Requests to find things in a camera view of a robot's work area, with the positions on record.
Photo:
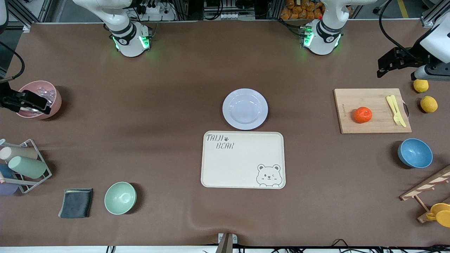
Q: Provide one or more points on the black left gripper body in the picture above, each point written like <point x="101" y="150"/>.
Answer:
<point x="410" y="57"/>

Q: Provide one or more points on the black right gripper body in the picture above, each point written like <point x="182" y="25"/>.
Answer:
<point x="7" y="98"/>

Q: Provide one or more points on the orange fruit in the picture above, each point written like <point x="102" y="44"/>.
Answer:
<point x="362" y="115"/>

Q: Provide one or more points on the lavender round plate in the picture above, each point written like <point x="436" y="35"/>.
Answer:
<point x="245" y="109"/>

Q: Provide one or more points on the clear ice cubes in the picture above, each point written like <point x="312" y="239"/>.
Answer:
<point x="45" y="93"/>

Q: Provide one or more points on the yellow lemon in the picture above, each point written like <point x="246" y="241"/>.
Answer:
<point x="429" y="104"/>
<point x="420" y="85"/>

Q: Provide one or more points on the pink bowl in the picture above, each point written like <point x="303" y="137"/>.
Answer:
<point x="57" y="102"/>

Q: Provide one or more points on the yellow plastic fork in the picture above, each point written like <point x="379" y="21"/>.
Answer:
<point x="391" y="105"/>

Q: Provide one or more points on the wooden cutting board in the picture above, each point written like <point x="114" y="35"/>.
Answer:
<point x="369" y="102"/>

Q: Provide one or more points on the beige cup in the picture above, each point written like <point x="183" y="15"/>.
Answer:
<point x="21" y="153"/>

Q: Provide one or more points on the yellow plastic knife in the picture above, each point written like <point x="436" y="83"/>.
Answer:
<point x="403" y="123"/>

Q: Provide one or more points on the mint green cup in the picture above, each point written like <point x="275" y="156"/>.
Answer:
<point x="28" y="167"/>

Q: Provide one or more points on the blue cup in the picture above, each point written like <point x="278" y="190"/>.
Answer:
<point x="5" y="170"/>

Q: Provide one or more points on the blue bowl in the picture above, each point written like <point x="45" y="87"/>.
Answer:
<point x="415" y="153"/>

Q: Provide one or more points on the purple cup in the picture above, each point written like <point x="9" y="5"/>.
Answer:
<point x="7" y="189"/>

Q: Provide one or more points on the brown bread rolls pile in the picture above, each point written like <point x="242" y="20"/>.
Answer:
<point x="302" y="8"/>

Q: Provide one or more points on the dark grey folded cloth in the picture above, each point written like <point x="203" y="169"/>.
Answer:
<point x="75" y="203"/>

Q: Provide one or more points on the wooden mug rack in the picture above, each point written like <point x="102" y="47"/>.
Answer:
<point x="427" y="184"/>

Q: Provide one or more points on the mint green bowl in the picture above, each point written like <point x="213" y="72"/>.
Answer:
<point x="120" y="198"/>

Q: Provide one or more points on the yellow mug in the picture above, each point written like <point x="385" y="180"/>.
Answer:
<point x="442" y="214"/>

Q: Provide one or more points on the white power strip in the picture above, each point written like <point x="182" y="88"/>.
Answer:
<point x="158" y="14"/>

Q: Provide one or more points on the cream bear print tray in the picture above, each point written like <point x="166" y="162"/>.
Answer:
<point x="239" y="165"/>

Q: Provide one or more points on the aluminium frame profile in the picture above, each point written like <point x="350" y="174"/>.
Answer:
<point x="31" y="14"/>
<point x="431" y="14"/>

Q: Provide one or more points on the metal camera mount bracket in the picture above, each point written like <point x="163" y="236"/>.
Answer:
<point x="226" y="242"/>

